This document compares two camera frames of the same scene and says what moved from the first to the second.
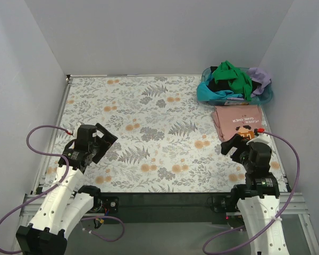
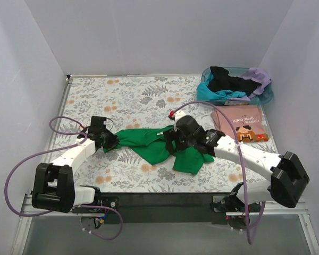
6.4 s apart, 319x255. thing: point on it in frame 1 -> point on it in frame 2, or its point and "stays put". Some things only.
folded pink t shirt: x=231 y=120 stays put
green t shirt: x=240 y=82 -> x=151 y=143
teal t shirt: x=204 y=93 stays put
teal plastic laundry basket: x=260 y=99 stays put
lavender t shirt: x=258 y=76 stays put
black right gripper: x=234 y=148 -> x=169 y=138
